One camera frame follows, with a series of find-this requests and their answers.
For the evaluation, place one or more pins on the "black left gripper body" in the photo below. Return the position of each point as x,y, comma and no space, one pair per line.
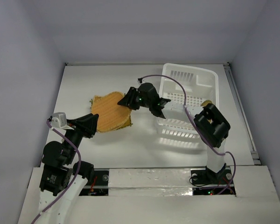
75,136

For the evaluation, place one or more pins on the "white plastic dish rack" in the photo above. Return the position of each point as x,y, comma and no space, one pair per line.
200,85

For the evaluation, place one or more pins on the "rounded woven bamboo tray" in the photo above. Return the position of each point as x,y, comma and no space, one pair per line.
95,100

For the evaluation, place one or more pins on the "aluminium side rail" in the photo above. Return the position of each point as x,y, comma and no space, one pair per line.
242,116

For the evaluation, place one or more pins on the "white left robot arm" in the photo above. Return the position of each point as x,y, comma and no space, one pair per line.
64,172

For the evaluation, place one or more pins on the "round woven bamboo plate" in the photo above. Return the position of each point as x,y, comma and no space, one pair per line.
205,103

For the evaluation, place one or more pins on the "square woven bamboo tray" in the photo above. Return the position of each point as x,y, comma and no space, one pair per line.
126,124

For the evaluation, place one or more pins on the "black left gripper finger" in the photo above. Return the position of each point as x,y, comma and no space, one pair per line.
89,133
86,123

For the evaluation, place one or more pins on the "rounded square woven basket plate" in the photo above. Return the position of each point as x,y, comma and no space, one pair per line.
109,112

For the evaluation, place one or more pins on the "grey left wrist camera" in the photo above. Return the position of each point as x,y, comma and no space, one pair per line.
58,120

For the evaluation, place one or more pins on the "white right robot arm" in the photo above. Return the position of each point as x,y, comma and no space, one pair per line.
114,110

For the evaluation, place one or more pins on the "white foam front panel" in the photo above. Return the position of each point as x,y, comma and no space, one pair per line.
165,196

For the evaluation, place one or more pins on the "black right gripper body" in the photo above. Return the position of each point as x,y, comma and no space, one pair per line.
133,98

